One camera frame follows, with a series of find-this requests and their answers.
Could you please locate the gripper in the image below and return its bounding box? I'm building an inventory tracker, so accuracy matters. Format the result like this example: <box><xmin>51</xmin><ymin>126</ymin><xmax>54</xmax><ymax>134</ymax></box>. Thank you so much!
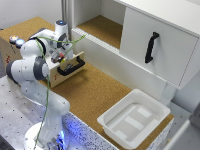
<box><xmin>49</xmin><ymin>41</ymin><xmax>70</xmax><ymax>64</ymax></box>

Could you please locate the wooden drawer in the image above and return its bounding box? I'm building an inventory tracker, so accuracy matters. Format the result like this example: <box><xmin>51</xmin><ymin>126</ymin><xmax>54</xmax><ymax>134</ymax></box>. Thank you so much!
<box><xmin>42</xmin><ymin>50</ymin><xmax>86</xmax><ymax>89</ymax></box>

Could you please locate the wooden drawer box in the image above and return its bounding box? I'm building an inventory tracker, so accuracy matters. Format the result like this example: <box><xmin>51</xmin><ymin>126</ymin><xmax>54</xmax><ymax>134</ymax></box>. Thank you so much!
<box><xmin>0</xmin><ymin>16</ymin><xmax>72</xmax><ymax>69</ymax></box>

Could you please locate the blue button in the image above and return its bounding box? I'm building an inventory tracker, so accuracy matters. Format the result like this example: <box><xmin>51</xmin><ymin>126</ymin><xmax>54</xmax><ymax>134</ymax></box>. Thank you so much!
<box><xmin>15</xmin><ymin>38</ymin><xmax>26</xmax><ymax>48</ymax></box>

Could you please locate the red button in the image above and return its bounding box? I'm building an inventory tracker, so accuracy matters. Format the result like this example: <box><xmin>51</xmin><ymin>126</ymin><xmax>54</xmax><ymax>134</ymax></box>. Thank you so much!
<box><xmin>9</xmin><ymin>34</ymin><xmax>19</xmax><ymax>44</ymax></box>

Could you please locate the white cabinet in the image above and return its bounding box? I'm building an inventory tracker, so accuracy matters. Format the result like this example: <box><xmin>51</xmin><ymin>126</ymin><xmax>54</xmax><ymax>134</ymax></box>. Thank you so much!
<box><xmin>65</xmin><ymin>0</ymin><xmax>200</xmax><ymax>105</ymax></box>

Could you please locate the white plastic box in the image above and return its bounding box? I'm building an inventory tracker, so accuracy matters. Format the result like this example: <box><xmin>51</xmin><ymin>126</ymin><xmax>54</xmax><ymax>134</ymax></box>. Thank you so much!
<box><xmin>96</xmin><ymin>88</ymin><xmax>172</xmax><ymax>150</ymax></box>

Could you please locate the white sliding door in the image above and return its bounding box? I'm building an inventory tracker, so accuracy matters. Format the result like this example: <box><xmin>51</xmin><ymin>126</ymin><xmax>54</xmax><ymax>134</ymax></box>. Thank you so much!
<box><xmin>119</xmin><ymin>6</ymin><xmax>200</xmax><ymax>90</ymax></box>

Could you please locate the black drawer handle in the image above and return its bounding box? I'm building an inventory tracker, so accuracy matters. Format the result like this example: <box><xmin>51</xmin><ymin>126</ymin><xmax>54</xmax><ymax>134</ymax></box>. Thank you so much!
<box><xmin>56</xmin><ymin>55</ymin><xmax>86</xmax><ymax>77</ymax></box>

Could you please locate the green cable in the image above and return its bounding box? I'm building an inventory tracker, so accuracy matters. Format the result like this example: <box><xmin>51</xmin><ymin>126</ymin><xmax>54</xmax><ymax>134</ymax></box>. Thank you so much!
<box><xmin>33</xmin><ymin>34</ymin><xmax>87</xmax><ymax>150</ymax></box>

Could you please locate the black door handle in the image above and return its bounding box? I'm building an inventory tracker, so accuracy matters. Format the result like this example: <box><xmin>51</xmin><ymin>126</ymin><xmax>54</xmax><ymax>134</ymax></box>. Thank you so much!
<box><xmin>144</xmin><ymin>31</ymin><xmax>160</xmax><ymax>65</ymax></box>

